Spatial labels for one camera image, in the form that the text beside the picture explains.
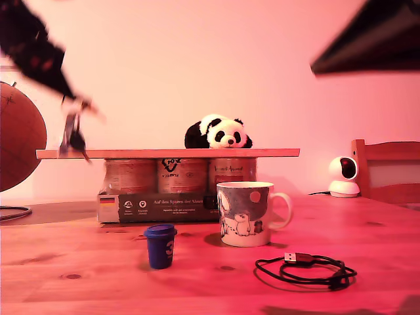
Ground panda plush toy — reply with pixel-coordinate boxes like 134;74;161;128
184;114;254;150

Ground metal globe stand ring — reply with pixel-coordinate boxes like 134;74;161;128
0;205;33;222

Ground black USB cable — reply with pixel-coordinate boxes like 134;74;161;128
254;251;358;291

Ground brown globe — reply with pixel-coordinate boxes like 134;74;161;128
0;80;48;193

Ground white security camera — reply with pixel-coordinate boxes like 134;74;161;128
328;156;362;198

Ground small blue lidded cup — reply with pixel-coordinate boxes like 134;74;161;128
143;224;179;270

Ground white cartoon print mug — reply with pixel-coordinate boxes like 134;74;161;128
216;181;293;248

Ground tin can with red label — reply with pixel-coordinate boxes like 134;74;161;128
208;159;258;193

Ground wooden chair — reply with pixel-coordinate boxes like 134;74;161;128
350;139;420;211

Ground grey table mat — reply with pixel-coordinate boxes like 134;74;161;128
0;201;99;226

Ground wooden shelf board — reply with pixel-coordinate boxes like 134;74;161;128
35;148;301;160

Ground dark cardboard can tray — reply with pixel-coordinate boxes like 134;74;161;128
96;192;221;224

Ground key bunch with metal opener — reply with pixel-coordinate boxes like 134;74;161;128
58;96;108;164

